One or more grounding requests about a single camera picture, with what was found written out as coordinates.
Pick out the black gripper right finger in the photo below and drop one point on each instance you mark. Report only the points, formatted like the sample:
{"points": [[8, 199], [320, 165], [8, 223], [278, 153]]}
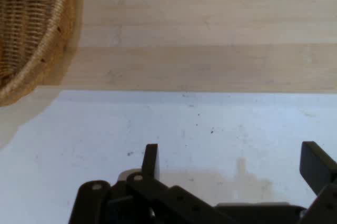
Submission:
{"points": [[317, 166]]}

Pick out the bamboo wooden cutting board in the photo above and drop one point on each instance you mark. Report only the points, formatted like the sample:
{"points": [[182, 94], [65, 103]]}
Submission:
{"points": [[197, 37]]}

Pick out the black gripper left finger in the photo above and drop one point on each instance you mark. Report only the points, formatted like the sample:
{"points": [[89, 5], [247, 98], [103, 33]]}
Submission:
{"points": [[147, 197]]}

